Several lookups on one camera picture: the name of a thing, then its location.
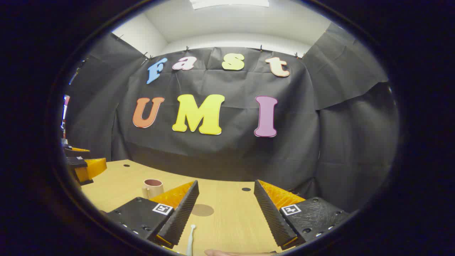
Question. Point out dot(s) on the white toothbrush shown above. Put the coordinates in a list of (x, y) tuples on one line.
[(191, 236)]

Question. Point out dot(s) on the bright screen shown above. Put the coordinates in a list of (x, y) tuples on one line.
[(65, 113)]

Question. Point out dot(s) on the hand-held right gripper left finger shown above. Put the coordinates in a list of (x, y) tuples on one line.
[(179, 213)]

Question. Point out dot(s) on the wooden desktop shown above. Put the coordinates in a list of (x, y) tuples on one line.
[(231, 213)]

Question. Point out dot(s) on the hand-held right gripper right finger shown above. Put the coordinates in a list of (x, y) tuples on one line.
[(272, 213)]

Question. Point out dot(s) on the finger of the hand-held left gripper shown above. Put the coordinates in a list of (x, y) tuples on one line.
[(90, 169), (78, 153)]

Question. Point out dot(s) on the black backdrop cloth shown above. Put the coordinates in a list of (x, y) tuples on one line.
[(220, 153)]

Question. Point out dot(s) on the round brown coaster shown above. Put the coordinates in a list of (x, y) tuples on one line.
[(203, 210)]

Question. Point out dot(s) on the beige cup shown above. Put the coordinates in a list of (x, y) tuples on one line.
[(153, 188)]

